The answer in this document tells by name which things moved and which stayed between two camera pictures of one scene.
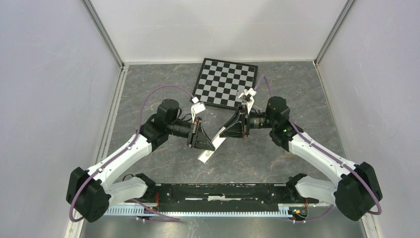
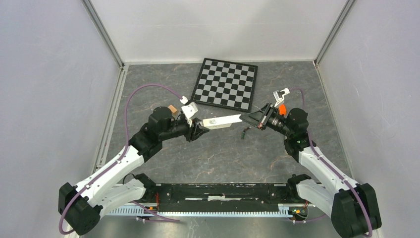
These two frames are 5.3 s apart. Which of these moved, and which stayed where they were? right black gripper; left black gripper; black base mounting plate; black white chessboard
Moved: right black gripper; left black gripper
Stayed: black base mounting plate; black white chessboard
